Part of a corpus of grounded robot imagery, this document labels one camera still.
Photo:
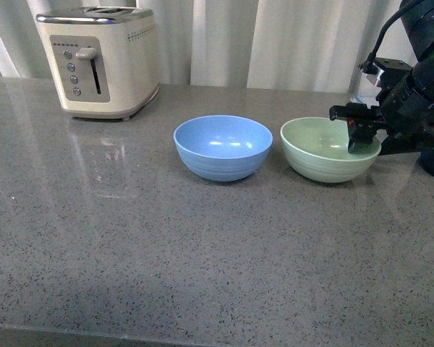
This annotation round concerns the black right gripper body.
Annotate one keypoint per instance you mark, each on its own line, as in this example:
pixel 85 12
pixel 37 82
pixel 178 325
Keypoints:
pixel 407 109

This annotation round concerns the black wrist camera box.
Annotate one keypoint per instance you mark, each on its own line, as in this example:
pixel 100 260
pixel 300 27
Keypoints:
pixel 386 74

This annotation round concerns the clear plastic food container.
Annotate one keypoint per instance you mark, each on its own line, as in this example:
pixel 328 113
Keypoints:
pixel 367 99

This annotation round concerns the light green bowl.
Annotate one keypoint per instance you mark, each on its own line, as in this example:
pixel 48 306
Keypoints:
pixel 317 148

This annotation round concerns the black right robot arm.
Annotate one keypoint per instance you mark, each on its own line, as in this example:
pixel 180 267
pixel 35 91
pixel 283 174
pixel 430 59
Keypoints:
pixel 418 21

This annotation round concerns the white pleated curtain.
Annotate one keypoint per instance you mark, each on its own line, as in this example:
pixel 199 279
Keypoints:
pixel 285 45

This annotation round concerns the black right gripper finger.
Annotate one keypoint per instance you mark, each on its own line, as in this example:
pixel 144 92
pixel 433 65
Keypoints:
pixel 399 143
pixel 360 134

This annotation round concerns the light blue bowl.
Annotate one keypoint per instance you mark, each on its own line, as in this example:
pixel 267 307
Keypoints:
pixel 222 147

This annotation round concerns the cream two-slot toaster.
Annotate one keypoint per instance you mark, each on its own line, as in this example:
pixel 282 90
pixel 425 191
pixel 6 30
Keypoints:
pixel 104 60

